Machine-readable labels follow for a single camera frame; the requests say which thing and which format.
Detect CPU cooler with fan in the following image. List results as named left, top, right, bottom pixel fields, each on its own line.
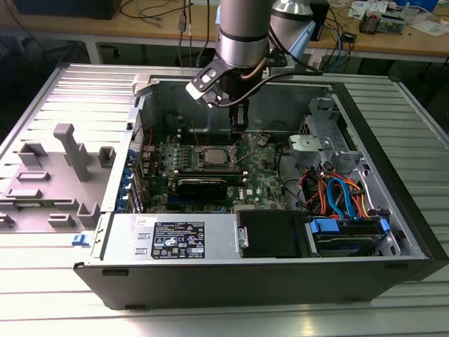
left=358, top=9, right=384, bottom=35

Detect wooden desk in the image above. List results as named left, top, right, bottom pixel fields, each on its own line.
left=0, top=0, right=449, bottom=66

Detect grey case latch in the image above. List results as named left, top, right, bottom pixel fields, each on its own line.
left=131, top=74, right=158, bottom=96

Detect white paper sheet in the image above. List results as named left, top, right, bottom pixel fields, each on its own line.
left=409, top=20, right=449, bottom=38

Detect black camera cable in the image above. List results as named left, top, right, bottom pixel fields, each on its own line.
left=210, top=41, right=323, bottom=108

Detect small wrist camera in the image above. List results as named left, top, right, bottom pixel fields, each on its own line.
left=264, top=52, right=289, bottom=70

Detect silver drive cage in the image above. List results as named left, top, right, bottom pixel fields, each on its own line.
left=287, top=96, right=369, bottom=176

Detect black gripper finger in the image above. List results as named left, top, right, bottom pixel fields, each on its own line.
left=229, top=103, right=241, bottom=138
left=240, top=102, right=250, bottom=139

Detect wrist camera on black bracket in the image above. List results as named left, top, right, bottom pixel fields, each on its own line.
left=185, top=60, right=229, bottom=109

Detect CPU socket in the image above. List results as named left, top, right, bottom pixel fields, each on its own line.
left=192, top=143, right=243, bottom=172

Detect thick black cable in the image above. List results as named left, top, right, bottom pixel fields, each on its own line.
left=275, top=147, right=309, bottom=215

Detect blue network cable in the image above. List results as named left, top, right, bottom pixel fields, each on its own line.
left=329, top=26, right=354, bottom=74

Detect hanging grey cable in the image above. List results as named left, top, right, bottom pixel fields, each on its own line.
left=177, top=0, right=196, bottom=67

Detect thin metal locking lever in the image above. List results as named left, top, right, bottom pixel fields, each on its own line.
left=190, top=119, right=203, bottom=151

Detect black monitor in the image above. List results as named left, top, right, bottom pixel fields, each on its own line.
left=15, top=0, right=122, bottom=21

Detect hard disk in blue carrier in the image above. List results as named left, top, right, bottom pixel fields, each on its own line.
left=304, top=216, right=392, bottom=259

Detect green circuit board part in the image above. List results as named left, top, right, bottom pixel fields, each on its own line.
left=380, top=12, right=408, bottom=36

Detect grey parts rack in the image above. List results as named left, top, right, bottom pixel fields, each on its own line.
left=0, top=122, right=119, bottom=234

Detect blue flat wire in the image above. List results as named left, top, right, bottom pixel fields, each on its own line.
left=326, top=177, right=358, bottom=222

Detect orange wire bundle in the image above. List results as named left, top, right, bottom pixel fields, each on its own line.
left=301, top=170, right=373, bottom=220

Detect black and silver PC case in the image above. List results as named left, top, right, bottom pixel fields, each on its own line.
left=72, top=72, right=449, bottom=312

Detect graphics card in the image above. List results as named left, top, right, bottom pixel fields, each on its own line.
left=174, top=176, right=229, bottom=201

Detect tall black box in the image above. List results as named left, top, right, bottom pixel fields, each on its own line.
left=311, top=0, right=330, bottom=42

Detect copper coloured cable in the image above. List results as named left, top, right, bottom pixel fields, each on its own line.
left=240, top=58, right=269, bottom=81

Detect white printed cards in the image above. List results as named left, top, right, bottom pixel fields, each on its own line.
left=349, top=0, right=391, bottom=20

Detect thin red wire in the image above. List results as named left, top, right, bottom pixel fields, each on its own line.
left=135, top=124, right=154, bottom=147

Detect silver power supply with label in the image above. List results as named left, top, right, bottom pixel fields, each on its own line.
left=90, top=212, right=246, bottom=260

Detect green motherboard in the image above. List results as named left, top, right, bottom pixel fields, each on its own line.
left=138, top=131, right=292, bottom=215

